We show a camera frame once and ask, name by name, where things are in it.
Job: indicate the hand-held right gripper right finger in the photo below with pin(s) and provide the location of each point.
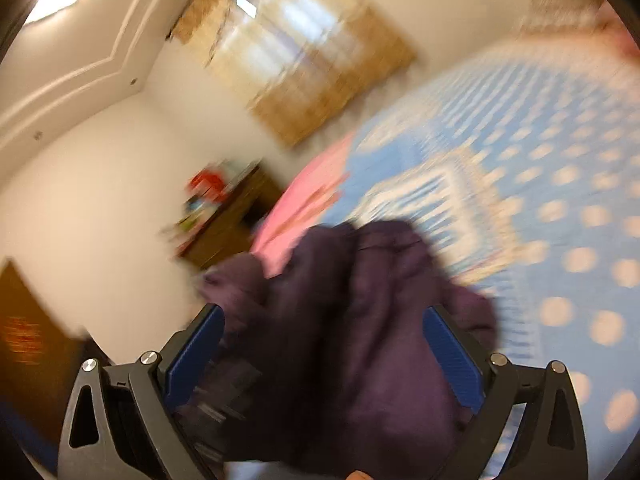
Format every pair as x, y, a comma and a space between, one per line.
452, 360

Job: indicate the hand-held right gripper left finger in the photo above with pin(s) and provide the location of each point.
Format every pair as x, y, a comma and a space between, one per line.
197, 355

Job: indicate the purple padded jacket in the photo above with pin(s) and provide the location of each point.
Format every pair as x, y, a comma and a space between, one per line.
350, 335

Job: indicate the wooden cabinet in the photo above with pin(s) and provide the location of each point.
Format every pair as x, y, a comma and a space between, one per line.
235, 220

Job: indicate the wooden door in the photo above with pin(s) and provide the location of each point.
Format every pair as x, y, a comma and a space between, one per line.
30, 340

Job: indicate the red box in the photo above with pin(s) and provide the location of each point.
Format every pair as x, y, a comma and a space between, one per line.
205, 182

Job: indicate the pink fleece blanket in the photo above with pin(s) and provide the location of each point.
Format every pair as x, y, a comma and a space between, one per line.
305, 195

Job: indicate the blue patterned bedsheet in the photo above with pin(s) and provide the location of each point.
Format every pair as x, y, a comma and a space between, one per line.
550, 160

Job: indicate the large beige patterned curtain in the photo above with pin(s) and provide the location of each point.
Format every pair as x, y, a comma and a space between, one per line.
310, 60

